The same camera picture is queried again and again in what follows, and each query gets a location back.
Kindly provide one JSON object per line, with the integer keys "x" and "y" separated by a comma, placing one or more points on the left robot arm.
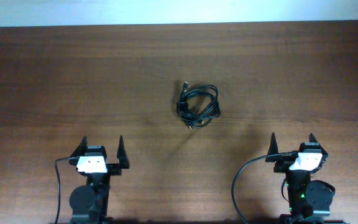
{"x": 89, "y": 202}

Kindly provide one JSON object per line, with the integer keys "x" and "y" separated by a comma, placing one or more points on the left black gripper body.
{"x": 103, "y": 178}

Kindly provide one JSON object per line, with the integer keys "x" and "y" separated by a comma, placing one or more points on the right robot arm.
{"x": 309, "y": 200}

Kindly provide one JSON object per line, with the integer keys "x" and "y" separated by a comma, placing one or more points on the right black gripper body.
{"x": 279, "y": 166}

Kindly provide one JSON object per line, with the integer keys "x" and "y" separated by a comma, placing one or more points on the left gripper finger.
{"x": 122, "y": 155}
{"x": 79, "y": 151}

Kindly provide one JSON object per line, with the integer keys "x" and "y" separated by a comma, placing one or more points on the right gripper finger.
{"x": 273, "y": 148}
{"x": 315, "y": 145}

